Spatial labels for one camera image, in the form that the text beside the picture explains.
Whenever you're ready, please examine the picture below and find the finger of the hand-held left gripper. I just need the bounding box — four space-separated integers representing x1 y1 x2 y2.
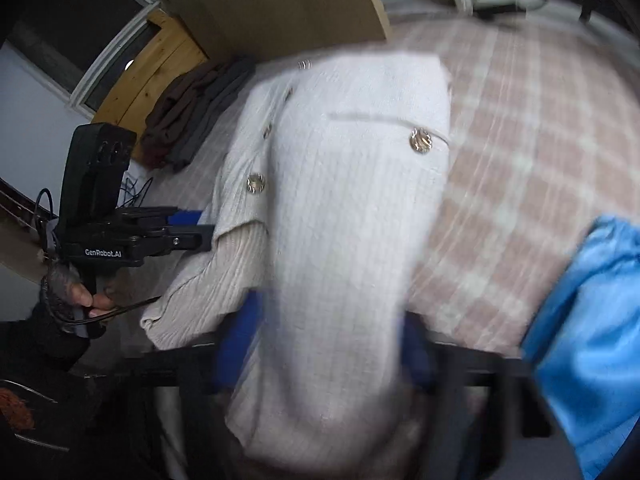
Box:
145 224 217 257
117 206 202 227

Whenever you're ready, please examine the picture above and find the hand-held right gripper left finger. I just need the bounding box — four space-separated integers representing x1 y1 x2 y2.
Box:
122 290 267 480

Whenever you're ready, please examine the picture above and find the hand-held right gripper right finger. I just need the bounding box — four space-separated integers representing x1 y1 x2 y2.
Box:
402 312 551 480

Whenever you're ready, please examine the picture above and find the cream knit sweater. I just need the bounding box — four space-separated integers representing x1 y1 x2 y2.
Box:
140 50 456 480

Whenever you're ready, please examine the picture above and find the person's left hand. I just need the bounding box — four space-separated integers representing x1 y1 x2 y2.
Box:
40 264 118 333

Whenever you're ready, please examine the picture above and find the brown folded garment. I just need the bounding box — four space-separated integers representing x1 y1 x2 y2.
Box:
140 60 226 166

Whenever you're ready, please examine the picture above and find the grey folded garment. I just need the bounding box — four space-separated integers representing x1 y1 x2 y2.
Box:
165 55 258 173

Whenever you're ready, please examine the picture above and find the person's dark clothing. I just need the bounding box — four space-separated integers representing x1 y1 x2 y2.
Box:
0 320 166 480

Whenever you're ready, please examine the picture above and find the light wooden headboard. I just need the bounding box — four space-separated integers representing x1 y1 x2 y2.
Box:
157 0 391 68

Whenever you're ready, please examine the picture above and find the black cable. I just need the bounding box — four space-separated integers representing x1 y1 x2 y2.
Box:
117 175 157 209
87 296 162 318

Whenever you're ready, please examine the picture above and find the pine wooden frame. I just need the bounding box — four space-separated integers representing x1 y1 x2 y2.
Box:
92 7 208 131

